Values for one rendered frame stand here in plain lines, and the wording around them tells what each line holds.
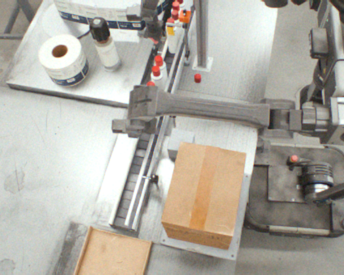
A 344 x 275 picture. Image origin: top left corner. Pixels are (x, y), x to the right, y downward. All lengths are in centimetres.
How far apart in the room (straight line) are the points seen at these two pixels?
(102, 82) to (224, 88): 58
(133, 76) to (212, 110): 92
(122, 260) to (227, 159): 58
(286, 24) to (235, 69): 143
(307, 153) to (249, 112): 141
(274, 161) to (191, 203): 112
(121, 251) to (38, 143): 65
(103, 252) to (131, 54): 95
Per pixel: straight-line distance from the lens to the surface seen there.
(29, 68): 204
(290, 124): 103
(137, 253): 156
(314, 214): 227
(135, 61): 188
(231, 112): 98
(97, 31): 167
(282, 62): 301
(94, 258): 159
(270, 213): 222
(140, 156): 163
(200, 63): 188
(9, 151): 189
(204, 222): 127
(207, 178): 131
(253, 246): 241
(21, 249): 171
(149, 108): 92
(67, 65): 177
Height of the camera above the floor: 235
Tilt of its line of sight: 63 degrees down
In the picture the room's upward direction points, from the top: 9 degrees counter-clockwise
